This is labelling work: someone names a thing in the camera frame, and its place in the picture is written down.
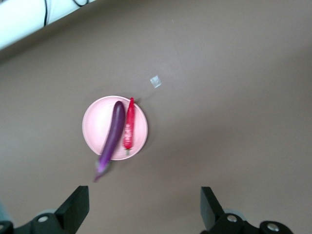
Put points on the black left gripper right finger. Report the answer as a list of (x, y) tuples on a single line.
[(214, 217)]

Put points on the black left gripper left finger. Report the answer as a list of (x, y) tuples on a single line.
[(68, 214)]

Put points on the clear tape patch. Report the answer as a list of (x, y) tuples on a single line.
[(156, 81)]

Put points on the pink round plate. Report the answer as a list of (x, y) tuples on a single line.
[(97, 126)]

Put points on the long purple eggplant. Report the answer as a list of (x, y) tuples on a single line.
[(114, 131)]

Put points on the red chili pepper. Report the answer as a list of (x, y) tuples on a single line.
[(128, 131)]

